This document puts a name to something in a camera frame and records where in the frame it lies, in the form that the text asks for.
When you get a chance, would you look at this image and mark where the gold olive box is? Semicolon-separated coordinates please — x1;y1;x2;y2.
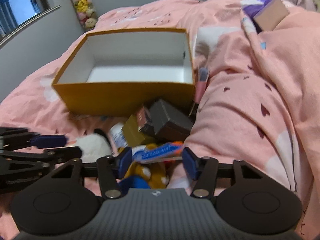
122;114;155;147

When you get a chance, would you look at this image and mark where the blue orange tag duck plush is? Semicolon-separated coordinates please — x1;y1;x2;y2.
119;141;184;192

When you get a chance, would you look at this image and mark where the white black-eared plush dog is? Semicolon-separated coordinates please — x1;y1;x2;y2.
74;128;113;163

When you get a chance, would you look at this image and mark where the photo card box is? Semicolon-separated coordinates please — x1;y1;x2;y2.
136;106;155;136

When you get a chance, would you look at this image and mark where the dark grey box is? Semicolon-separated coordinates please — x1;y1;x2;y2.
150;99;194;141

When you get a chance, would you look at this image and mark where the white bottle blue label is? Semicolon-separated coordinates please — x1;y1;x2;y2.
110;122;128;148

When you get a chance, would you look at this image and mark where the orange cardboard box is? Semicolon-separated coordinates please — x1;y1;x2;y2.
52;28;195;117

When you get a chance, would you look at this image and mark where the pink duvet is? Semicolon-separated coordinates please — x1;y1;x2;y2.
0;0;320;240

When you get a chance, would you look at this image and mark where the window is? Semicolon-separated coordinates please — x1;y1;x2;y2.
1;0;60;47

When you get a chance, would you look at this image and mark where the plush toy storage tube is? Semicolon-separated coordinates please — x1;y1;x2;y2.
71;0;98;31

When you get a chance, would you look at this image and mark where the purple tissue pack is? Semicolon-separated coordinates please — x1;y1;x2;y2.
241;0;289;32

